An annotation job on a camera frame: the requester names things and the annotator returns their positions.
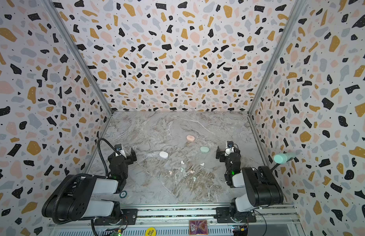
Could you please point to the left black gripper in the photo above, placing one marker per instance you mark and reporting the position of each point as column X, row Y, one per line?
column 125, row 158

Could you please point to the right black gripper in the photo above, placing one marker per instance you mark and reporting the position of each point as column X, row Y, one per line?
column 227, row 156

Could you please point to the mint green earbud case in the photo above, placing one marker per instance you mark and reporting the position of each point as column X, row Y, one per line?
column 204, row 149

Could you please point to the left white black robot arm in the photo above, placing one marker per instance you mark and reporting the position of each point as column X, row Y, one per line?
column 73, row 198

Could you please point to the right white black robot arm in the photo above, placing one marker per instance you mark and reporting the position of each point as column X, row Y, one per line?
column 261, row 187

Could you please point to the white earbud case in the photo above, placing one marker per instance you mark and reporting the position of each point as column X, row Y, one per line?
column 164, row 154

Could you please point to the pink earbud case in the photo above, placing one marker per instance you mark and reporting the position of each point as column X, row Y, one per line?
column 190, row 138

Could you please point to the mint green microphone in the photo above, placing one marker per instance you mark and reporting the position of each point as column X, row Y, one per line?
column 282, row 158

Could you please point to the yellow round sticker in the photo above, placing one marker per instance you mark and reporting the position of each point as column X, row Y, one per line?
column 151, row 232

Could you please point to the pink square card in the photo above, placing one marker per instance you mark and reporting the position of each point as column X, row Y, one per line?
column 198, row 227

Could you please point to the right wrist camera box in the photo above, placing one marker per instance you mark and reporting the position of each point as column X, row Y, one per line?
column 229, row 148

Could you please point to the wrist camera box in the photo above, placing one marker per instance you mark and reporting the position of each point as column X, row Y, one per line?
column 229, row 148
column 119, row 150

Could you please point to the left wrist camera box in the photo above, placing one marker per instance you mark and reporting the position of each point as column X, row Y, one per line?
column 119, row 150

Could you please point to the teal ring poker chip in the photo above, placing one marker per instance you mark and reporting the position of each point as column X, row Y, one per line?
column 123, row 194

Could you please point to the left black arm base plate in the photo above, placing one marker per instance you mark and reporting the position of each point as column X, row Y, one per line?
column 126, row 215

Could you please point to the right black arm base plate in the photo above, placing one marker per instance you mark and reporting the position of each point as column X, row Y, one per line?
column 230, row 215

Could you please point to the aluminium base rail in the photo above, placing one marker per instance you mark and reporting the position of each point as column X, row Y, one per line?
column 173, row 220

